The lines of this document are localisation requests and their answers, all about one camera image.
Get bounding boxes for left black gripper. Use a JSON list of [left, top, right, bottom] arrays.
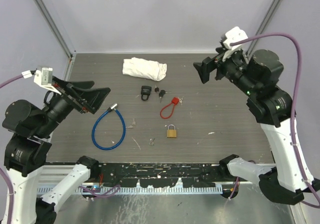
[[36, 74, 112, 136]]

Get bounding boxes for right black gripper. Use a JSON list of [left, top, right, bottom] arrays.
[[193, 43, 258, 97]]

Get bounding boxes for red cable padlock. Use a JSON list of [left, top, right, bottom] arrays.
[[159, 96, 180, 120]]

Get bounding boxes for blue cable lock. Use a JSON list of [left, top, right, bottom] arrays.
[[91, 103, 126, 151]]

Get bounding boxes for black-headed keys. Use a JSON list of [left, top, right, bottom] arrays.
[[154, 86, 171, 103]]

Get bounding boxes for blue lock silver keys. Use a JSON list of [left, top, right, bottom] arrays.
[[125, 118, 136, 129]]

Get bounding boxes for black padlock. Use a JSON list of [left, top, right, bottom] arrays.
[[140, 85, 152, 102]]

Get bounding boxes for brass padlock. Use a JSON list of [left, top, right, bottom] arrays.
[[166, 124, 177, 138]]

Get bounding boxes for small brass padlock key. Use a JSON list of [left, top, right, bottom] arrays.
[[149, 138, 155, 146]]

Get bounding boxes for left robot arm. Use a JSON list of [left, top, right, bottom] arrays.
[[2, 78, 111, 224]]

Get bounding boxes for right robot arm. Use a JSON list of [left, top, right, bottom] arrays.
[[193, 47, 311, 205]]

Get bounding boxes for white crumpled cloth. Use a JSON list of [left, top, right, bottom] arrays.
[[122, 57, 168, 82]]

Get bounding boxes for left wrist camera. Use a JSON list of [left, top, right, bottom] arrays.
[[21, 67, 61, 95]]

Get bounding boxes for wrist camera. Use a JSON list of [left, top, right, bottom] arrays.
[[21, 67, 61, 95], [221, 26, 248, 62]]

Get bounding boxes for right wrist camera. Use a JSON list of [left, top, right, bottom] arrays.
[[221, 26, 248, 62]]

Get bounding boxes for aluminium frame rail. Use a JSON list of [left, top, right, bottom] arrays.
[[39, 165, 74, 185]]

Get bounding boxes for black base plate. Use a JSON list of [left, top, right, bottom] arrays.
[[100, 163, 236, 188]]

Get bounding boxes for slotted cable duct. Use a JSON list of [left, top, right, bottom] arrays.
[[37, 184, 223, 196]]

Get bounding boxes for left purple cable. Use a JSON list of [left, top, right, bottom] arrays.
[[0, 70, 122, 222]]

